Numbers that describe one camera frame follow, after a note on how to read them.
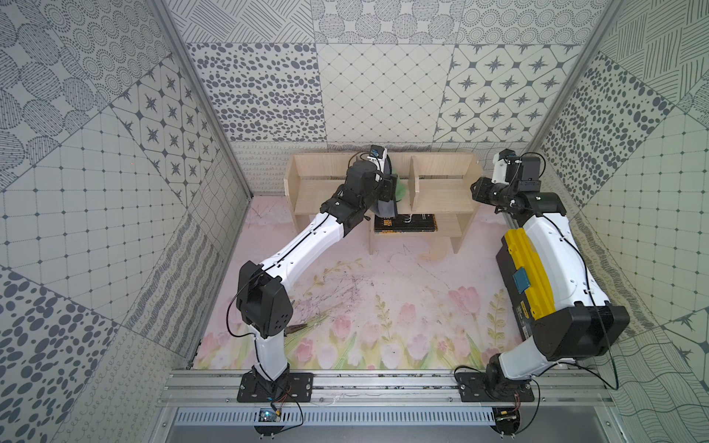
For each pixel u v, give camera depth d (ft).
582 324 1.36
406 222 3.05
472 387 2.40
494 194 2.17
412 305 2.97
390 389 2.49
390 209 2.56
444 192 2.76
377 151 2.19
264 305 1.52
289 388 2.40
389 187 2.31
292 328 2.75
